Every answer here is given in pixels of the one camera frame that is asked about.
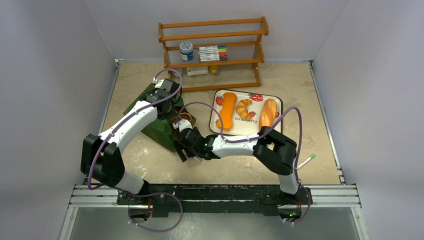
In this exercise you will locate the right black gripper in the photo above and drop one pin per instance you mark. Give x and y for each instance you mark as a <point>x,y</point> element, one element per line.
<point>185,145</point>

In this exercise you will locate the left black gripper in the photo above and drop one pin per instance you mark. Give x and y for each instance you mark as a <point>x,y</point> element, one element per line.
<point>171,113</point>

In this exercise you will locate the orange fake bread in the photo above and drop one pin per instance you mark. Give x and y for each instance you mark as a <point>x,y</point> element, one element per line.
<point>227,102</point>

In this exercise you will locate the fake croissant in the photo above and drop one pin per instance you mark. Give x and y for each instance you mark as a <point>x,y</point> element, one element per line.
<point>242,109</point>

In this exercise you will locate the strawberry print white tray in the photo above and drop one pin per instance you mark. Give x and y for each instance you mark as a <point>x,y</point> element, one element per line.
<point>242,127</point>

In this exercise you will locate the fake baguette loaf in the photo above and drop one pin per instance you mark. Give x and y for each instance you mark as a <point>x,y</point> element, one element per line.
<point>267,116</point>

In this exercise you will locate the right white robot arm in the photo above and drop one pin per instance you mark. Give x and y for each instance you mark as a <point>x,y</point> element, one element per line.
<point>275,151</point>

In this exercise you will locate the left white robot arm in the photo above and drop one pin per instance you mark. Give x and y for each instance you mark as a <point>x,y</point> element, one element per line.
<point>101,157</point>

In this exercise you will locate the white small box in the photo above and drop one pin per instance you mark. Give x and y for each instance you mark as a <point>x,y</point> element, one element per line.
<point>194,71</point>

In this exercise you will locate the blue white jar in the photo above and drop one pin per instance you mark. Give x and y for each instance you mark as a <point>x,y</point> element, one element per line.
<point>186,50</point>

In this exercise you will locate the yellow small cube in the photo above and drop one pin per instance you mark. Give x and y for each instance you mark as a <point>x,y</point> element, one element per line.
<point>215,70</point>

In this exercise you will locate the coloured marker set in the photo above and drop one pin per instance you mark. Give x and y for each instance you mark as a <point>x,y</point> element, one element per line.
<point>212,53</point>

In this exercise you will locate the wooden shelf rack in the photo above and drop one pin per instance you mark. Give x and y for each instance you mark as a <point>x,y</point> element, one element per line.
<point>177,53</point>

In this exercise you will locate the green tipped white pen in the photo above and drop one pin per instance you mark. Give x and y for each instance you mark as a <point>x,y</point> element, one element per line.
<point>306,161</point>

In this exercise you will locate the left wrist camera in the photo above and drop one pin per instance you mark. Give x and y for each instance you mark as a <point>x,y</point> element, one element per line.
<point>158,83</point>

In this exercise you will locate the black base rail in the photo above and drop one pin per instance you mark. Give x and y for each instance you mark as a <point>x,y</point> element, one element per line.
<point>265,199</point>

